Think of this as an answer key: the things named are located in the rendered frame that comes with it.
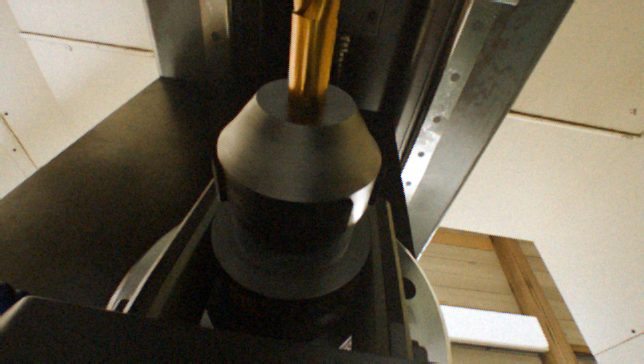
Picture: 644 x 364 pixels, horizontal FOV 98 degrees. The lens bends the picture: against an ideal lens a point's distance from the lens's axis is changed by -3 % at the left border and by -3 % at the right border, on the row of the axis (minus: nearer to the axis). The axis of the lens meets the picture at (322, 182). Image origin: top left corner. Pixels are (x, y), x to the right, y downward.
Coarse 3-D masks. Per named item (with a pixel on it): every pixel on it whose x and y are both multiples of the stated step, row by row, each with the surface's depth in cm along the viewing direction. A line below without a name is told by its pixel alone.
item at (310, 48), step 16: (304, 0) 5; (320, 0) 5; (336, 0) 5; (304, 16) 5; (320, 16) 5; (336, 16) 5; (304, 32) 5; (320, 32) 5; (304, 48) 5; (320, 48) 5; (304, 64) 6; (320, 64) 6; (288, 80) 6; (304, 80) 6; (320, 80) 6; (288, 96) 6; (304, 96) 6; (320, 96) 6
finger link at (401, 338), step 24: (384, 216) 10; (384, 240) 9; (384, 264) 8; (360, 288) 10; (384, 288) 8; (360, 312) 9; (384, 312) 7; (360, 336) 8; (384, 336) 7; (408, 336) 7
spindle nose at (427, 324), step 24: (168, 240) 15; (144, 264) 14; (408, 264) 16; (120, 288) 13; (408, 288) 15; (432, 288) 15; (408, 312) 14; (432, 312) 14; (432, 336) 13; (432, 360) 12
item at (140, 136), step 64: (128, 128) 41; (192, 128) 43; (384, 128) 50; (64, 192) 31; (128, 192) 32; (192, 192) 34; (384, 192) 38; (0, 256) 25; (64, 256) 26; (128, 256) 27
